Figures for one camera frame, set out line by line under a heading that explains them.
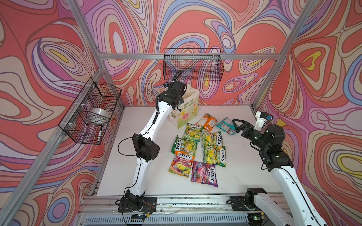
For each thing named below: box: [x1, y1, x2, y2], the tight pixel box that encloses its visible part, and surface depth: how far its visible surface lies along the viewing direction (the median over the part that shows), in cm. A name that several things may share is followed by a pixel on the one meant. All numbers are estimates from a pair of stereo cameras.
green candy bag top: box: [183, 122, 205, 142], surface depth 101 cm
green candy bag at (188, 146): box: [171, 135, 198, 156], surface depth 95 cm
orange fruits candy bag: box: [167, 150, 196, 178], surface depth 86 cm
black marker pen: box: [97, 126, 103, 143], surface depth 74 cm
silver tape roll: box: [90, 107, 110, 119], surface depth 75 cm
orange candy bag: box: [195, 112, 219, 132], surface depth 107 cm
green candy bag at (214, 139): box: [201, 131, 224, 148], surface depth 98 cm
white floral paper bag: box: [168, 83, 200, 130], surface depth 96 cm
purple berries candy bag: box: [190, 160, 219, 188], surface depth 83 cm
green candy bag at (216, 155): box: [203, 145, 227, 168], surface depth 90 cm
